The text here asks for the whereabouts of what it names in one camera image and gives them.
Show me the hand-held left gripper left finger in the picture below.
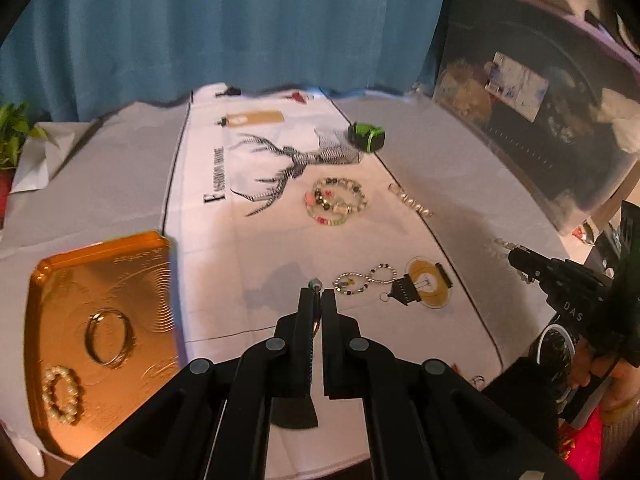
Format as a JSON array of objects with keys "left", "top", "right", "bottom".
[{"left": 60, "top": 287, "right": 321, "bottom": 480}]

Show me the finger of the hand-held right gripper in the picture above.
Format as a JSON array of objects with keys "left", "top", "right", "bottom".
[{"left": 507, "top": 245, "right": 557, "bottom": 287}]

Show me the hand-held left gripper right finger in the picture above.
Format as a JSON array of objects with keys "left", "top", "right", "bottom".
[{"left": 321, "top": 289, "right": 577, "bottom": 480}]

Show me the gold chain with bead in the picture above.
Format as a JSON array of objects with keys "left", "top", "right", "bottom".
[{"left": 308, "top": 278, "right": 322, "bottom": 342}]

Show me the clear bead chain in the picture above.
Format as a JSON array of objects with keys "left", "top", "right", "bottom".
[{"left": 492, "top": 236, "right": 539, "bottom": 284}]

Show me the looped multicolour bead bracelet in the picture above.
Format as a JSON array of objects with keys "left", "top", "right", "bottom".
[{"left": 333, "top": 261, "right": 400, "bottom": 306}]

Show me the pink and green bead bracelet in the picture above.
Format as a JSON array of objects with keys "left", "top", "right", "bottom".
[{"left": 303, "top": 192, "right": 354, "bottom": 227}]

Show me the clear crystal bead strand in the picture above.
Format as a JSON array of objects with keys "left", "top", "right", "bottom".
[{"left": 387, "top": 182, "right": 435, "bottom": 220}]

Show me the green black smartwatch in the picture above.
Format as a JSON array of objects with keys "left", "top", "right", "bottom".
[{"left": 347, "top": 121, "right": 386, "bottom": 154}]

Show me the orange metal tray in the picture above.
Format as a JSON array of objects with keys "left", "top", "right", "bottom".
[{"left": 24, "top": 231, "right": 187, "bottom": 462}]

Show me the person's right hand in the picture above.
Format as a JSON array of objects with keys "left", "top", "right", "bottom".
[{"left": 571, "top": 339, "right": 640, "bottom": 418}]

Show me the white deer print cloth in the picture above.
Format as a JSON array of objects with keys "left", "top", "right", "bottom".
[{"left": 161, "top": 85, "right": 504, "bottom": 480}]

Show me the clear plastic storage bin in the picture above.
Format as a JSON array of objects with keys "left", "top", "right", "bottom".
[{"left": 431, "top": 0, "right": 640, "bottom": 235}]

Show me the red floral blanket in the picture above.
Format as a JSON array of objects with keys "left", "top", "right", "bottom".
[{"left": 556, "top": 404, "right": 607, "bottom": 480}]

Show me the white plastic bag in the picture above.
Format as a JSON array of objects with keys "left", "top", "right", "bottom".
[{"left": 599, "top": 86, "right": 640, "bottom": 155}]

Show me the white and blue packet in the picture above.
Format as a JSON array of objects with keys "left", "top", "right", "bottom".
[{"left": 484, "top": 51, "right": 549, "bottom": 122}]

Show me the gold bangle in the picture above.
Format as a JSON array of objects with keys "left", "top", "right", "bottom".
[{"left": 83, "top": 308, "right": 137, "bottom": 369}]

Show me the grey cloth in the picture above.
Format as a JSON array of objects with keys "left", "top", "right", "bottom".
[{"left": 0, "top": 87, "right": 593, "bottom": 466}]

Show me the blue curtain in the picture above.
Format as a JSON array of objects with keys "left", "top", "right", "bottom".
[{"left": 0, "top": 0, "right": 453, "bottom": 125}]

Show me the potted green plant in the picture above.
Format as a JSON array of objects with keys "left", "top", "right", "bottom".
[{"left": 0, "top": 102, "right": 49, "bottom": 222}]

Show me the pearl bracelet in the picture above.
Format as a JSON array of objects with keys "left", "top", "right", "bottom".
[{"left": 42, "top": 365, "right": 84, "bottom": 425}]

